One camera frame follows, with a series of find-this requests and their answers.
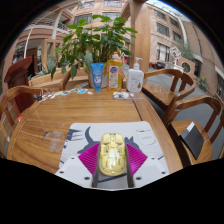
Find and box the black notebook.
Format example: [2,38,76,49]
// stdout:
[179,121,205,161]

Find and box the yellow liquid soap bottle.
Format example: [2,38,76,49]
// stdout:
[107,51,124,93]

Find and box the crumpled white wrapper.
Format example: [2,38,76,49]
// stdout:
[112,91,130,100]

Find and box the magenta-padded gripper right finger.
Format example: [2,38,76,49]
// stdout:
[125,143,170,188]

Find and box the white abstract sculpture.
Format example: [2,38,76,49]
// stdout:
[169,45,183,66]

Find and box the white packet pile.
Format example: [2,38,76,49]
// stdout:
[42,91,57,100]

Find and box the white pump bottle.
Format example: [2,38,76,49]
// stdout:
[126,56,145,93]

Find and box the dark red wooden lectern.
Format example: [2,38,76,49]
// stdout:
[3,55,34,113]

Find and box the yellow computer mouse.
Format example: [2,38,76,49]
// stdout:
[98,132,128,177]

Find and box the green plant in white pot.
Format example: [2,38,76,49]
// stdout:
[50,13,138,88]

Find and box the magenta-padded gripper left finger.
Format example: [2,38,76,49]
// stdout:
[54,142,100,188]

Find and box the blue squeeze tube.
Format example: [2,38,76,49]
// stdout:
[90,62,105,93]

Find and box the white cat-print mouse pad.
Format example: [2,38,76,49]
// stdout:
[59,120,167,169]

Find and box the long wooden planter with plants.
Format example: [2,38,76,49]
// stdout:
[28,59,89,89]

